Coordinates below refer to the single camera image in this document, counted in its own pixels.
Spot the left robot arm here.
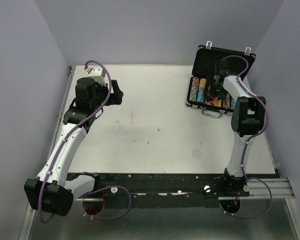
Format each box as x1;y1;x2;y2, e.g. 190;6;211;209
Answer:
24;77;124;217

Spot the black poker chip case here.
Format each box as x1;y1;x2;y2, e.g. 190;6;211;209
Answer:
186;41;257;118

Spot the clear round button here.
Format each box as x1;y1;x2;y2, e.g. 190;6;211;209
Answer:
191;148;203;159

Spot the red white chip row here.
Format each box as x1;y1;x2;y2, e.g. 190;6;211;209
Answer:
189;77;200;102

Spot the yellow chip row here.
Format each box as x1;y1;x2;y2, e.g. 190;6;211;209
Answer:
198;78;207;92

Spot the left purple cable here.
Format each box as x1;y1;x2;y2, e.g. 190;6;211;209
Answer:
37;60;132;225

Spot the right aluminium extrusion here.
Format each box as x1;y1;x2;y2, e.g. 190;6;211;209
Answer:
212;177;295;201

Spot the blue poker chip stack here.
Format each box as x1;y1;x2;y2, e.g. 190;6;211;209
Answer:
196;89;205;104

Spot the triangular all-in marker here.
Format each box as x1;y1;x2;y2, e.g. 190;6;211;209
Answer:
205;93;218;106

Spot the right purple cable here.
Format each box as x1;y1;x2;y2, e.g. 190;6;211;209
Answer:
218;55;273;219

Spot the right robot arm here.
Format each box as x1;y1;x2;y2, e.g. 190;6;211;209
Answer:
208;55;269;196

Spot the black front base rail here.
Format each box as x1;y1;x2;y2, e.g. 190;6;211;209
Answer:
79;173;250;210

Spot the red playing card deck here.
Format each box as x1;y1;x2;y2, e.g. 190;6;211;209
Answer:
214;98;222;108

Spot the purple cable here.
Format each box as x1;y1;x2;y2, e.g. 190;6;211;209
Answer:
218;55;273;219
37;60;132;225

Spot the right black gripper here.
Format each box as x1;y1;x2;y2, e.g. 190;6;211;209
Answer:
202;76;228;101

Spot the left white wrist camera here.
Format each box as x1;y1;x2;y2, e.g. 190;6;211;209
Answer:
86;66;106;86

